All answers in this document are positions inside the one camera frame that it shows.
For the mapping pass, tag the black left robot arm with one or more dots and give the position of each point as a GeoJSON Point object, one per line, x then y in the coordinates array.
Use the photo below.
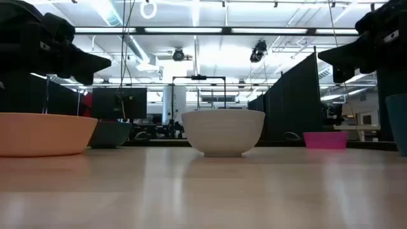
{"type": "Point", "coordinates": [19, 38]}

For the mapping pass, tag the pink bowl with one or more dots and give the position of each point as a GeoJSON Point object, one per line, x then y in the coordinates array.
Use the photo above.
{"type": "Point", "coordinates": [325, 140]}

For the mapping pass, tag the black overhead light bar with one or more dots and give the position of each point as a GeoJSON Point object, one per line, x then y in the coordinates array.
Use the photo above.
{"type": "Point", "coordinates": [226, 30]}

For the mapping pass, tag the black hanging camera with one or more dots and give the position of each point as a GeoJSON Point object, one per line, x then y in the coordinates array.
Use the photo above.
{"type": "Point", "coordinates": [178, 54]}
{"type": "Point", "coordinates": [258, 51]}

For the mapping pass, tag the black background equipment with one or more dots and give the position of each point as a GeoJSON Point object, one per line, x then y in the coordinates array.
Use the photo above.
{"type": "Point", "coordinates": [332, 114]}

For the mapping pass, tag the white bowl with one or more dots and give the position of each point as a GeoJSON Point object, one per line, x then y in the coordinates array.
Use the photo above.
{"type": "Point", "coordinates": [222, 130]}

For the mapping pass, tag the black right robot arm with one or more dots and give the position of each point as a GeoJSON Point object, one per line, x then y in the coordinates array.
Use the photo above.
{"type": "Point", "coordinates": [394, 54]}

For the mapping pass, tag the black room divider panel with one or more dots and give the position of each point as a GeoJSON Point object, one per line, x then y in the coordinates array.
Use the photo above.
{"type": "Point", "coordinates": [295, 101]}
{"type": "Point", "coordinates": [22, 95]}

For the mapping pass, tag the white cabinet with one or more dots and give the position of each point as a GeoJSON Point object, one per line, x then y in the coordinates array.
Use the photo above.
{"type": "Point", "coordinates": [365, 111]}

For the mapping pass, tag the orange bowl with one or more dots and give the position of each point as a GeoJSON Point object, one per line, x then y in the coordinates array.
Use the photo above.
{"type": "Point", "coordinates": [41, 133]}

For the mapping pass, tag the teal bowl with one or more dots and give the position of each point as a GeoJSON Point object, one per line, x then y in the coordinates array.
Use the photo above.
{"type": "Point", "coordinates": [109, 135]}

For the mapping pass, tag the large black divider panel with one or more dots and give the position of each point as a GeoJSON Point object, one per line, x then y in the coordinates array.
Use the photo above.
{"type": "Point", "coordinates": [383, 86]}

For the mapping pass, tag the blue cup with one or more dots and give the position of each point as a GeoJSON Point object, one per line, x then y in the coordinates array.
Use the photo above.
{"type": "Point", "coordinates": [399, 124]}

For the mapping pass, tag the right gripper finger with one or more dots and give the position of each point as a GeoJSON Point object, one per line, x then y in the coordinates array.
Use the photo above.
{"type": "Point", "coordinates": [338, 74]}
{"type": "Point", "coordinates": [348, 73]}

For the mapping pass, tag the white pillar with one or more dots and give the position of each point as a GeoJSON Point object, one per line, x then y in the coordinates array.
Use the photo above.
{"type": "Point", "coordinates": [174, 105]}

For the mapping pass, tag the black gantry frame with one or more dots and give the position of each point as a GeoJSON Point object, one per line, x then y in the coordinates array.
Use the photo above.
{"type": "Point", "coordinates": [198, 77]}

